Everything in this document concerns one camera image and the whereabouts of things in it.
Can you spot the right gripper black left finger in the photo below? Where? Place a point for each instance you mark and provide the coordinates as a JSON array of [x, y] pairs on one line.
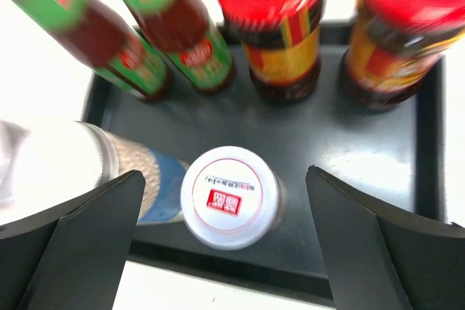
[[71, 256]]

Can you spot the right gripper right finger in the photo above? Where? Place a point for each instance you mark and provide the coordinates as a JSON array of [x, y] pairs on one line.
[[379, 256]]

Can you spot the tall silver-capped white bottle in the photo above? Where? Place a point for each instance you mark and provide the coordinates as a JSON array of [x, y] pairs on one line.
[[52, 165]]

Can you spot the grey-lid jar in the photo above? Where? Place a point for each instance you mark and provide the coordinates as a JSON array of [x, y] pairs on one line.
[[231, 198]]

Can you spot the red-lid dark sauce jar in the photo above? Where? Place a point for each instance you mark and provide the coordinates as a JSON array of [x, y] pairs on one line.
[[394, 44]]

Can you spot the green-label sauce bottle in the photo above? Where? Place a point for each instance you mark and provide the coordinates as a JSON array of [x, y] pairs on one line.
[[183, 31]]

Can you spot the red-label sauce bottle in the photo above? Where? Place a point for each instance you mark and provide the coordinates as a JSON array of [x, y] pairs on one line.
[[100, 39]]

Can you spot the black plastic tray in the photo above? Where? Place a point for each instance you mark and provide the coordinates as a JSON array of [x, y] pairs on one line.
[[395, 155]]

